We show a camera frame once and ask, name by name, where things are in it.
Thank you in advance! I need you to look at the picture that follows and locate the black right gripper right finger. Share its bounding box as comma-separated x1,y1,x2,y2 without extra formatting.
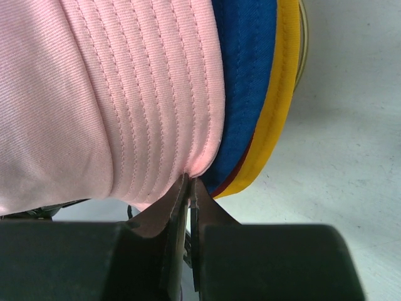
190,179,365,300

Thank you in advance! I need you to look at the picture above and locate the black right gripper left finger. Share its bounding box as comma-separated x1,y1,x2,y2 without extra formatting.
1,175,190,300

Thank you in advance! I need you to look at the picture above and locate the dark red bucket hat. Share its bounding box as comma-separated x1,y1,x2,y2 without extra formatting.
211,137,253,199

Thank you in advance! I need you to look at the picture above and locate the pink bucket hat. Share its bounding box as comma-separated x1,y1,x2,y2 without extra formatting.
1,1,225,215

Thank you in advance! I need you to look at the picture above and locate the yellow bucket hat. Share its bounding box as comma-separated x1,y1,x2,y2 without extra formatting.
214,0,301,201

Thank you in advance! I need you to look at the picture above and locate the blue bucket hat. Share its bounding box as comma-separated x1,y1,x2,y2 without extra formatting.
201,0,278,194

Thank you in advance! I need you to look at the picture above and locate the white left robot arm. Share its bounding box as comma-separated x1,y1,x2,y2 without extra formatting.
1,199,88,221

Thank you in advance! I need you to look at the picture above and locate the gold wire hat stand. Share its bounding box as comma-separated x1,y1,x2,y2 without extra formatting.
294,0,309,90

